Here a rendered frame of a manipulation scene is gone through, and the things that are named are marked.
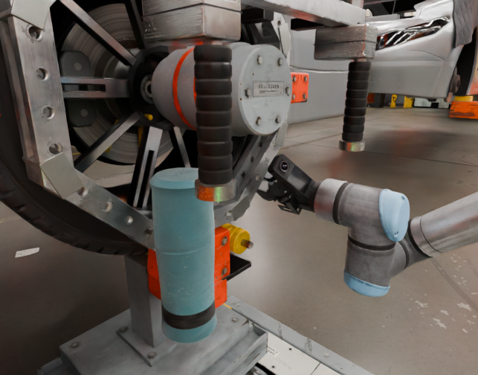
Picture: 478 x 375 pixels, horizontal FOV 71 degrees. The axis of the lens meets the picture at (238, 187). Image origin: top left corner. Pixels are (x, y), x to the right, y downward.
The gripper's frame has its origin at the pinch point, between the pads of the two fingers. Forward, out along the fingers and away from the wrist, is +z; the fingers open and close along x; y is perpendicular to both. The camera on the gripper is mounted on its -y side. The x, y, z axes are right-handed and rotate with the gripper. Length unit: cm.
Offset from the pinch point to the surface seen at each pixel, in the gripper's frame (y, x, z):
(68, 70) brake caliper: -43.0, -8.4, 9.3
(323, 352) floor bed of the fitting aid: 51, -28, -17
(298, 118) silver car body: 9.9, 27.0, 2.3
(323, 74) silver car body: 10.6, 45.7, 2.3
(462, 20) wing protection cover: 134, 228, 6
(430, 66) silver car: 141, 189, 18
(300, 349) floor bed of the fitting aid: 49, -31, -11
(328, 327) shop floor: 71, -19, -9
